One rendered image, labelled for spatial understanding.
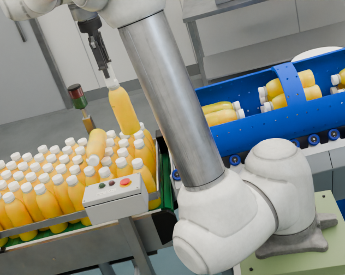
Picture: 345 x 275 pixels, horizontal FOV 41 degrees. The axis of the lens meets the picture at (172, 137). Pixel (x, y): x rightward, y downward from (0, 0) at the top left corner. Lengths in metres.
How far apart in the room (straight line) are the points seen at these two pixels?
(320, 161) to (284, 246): 0.66
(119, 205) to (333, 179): 0.84
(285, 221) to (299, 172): 0.12
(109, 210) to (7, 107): 4.29
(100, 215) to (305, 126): 0.79
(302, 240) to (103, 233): 0.82
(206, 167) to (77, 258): 1.00
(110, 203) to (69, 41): 3.85
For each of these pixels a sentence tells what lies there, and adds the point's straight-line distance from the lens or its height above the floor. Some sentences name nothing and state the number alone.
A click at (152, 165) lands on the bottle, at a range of 1.80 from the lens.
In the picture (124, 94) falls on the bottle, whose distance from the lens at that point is 1.59.
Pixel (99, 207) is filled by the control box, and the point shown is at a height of 1.07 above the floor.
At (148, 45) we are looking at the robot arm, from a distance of 0.90.
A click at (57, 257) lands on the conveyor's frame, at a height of 0.82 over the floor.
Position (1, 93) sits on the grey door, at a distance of 5.70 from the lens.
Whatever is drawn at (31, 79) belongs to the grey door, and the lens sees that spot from 5.50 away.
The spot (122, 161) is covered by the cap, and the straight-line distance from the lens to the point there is 1.68.
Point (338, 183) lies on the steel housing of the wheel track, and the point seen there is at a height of 0.74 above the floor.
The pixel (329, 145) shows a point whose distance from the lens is 1.80.
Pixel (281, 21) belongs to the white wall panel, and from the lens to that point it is 5.12.
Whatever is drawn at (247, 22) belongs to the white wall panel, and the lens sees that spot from 5.07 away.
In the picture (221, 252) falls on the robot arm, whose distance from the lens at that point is 1.00.
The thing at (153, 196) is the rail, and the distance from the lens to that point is 1.68.
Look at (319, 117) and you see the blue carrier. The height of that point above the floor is 1.07.
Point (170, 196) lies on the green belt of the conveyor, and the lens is 1.80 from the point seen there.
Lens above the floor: 1.90
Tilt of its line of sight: 28 degrees down
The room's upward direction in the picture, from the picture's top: 18 degrees counter-clockwise
